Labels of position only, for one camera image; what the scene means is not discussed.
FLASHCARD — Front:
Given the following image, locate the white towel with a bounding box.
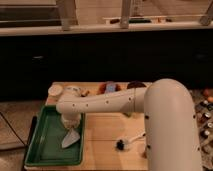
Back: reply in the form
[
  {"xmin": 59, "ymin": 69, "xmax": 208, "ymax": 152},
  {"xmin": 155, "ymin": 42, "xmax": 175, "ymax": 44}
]
[{"xmin": 62, "ymin": 129, "xmax": 80, "ymax": 148}]

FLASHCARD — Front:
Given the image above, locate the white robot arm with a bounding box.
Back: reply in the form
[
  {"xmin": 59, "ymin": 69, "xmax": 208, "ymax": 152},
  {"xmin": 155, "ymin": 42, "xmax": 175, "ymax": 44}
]
[{"xmin": 56, "ymin": 79, "xmax": 203, "ymax": 171}]

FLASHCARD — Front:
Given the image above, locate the green plastic tray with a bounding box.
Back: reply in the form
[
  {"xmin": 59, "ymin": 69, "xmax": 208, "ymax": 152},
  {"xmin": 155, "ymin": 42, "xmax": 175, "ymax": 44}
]
[{"xmin": 25, "ymin": 106, "xmax": 85, "ymax": 167}]

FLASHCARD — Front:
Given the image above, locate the small white bowl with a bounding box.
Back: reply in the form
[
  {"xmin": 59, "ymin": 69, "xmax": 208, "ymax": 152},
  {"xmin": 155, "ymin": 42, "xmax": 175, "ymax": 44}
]
[{"xmin": 48, "ymin": 84, "xmax": 63, "ymax": 97}]

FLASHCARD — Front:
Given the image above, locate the dark brown round object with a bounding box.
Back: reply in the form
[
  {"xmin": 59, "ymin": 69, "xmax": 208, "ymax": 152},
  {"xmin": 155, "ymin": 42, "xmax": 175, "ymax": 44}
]
[{"xmin": 127, "ymin": 81, "xmax": 146, "ymax": 89}]

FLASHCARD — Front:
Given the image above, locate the white wooden railing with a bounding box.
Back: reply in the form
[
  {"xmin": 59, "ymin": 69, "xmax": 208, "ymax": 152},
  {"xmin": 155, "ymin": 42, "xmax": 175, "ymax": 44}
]
[{"xmin": 0, "ymin": 0, "xmax": 213, "ymax": 36}]

